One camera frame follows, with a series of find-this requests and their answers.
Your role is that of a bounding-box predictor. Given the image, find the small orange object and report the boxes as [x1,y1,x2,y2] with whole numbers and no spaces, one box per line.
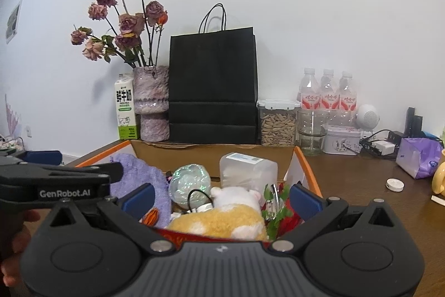
[140,207,159,227]

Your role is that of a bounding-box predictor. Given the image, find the red artificial rose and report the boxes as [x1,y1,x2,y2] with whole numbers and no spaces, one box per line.
[262,182,302,241]

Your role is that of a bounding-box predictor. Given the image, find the black usb cable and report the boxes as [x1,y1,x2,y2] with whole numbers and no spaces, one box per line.
[186,188,215,213]

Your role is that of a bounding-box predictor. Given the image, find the person left hand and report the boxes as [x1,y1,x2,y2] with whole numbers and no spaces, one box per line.
[1,210,41,289]

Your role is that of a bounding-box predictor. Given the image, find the purple knitted cloth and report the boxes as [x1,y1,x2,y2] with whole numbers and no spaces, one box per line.
[110,153,171,229]

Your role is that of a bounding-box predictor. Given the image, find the red orange cardboard box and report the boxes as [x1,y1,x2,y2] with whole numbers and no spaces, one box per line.
[74,139,324,245]

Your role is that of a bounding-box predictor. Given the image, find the iridescent clear ball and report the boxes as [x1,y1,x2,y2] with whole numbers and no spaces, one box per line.
[168,164,212,210]

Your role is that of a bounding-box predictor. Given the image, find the white floral tin box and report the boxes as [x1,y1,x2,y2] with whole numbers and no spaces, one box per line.
[323,126,362,156]

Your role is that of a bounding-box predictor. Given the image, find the yellow white plush toy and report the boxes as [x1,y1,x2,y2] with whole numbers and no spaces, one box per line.
[167,186,268,241]

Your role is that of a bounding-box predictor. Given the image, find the small white round lid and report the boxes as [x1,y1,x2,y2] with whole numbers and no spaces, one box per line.
[385,178,405,193]

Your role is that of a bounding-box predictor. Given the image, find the translucent plastic container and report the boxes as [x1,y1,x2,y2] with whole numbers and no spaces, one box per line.
[219,152,278,193]

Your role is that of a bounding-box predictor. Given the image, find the white green milk carton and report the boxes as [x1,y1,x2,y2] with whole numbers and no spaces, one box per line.
[115,73,140,140]

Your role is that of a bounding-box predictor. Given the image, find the white power adapter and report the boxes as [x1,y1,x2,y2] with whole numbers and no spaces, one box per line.
[371,140,396,156]

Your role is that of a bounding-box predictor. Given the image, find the clear container with snacks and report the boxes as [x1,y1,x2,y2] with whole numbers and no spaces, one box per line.
[257,99,301,147]

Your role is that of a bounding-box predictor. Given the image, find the white round speaker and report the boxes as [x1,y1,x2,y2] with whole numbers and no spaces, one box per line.
[355,104,380,131]

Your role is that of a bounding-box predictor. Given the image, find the purple tissue pack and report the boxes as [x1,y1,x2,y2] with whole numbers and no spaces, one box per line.
[396,138,444,179]

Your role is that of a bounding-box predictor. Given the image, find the water bottle right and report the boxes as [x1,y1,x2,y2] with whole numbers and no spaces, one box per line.
[339,71,357,112]

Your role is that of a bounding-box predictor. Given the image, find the water bottle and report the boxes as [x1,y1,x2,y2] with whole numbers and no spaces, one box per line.
[298,68,321,110]
[339,71,357,112]
[320,68,339,111]

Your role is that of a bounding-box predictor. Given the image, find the water bottle left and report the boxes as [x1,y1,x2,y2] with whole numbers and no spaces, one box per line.
[298,68,321,110]

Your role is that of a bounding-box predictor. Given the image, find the water bottle middle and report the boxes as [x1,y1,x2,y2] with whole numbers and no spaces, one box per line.
[320,68,339,111]

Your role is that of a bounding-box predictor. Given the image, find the purple ceramic vase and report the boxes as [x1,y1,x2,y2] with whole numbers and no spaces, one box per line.
[133,66,170,143]

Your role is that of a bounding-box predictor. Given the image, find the black power strip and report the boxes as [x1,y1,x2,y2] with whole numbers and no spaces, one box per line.
[387,107,425,146]

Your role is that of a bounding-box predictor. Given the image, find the dried rose bouquet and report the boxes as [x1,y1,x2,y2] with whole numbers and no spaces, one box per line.
[70,0,169,69]

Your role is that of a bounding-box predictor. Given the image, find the black paper bag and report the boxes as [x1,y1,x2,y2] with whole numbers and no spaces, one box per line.
[168,14,259,145]

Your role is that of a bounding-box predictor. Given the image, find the wall picture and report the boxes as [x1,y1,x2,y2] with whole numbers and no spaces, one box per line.
[5,1,22,44]

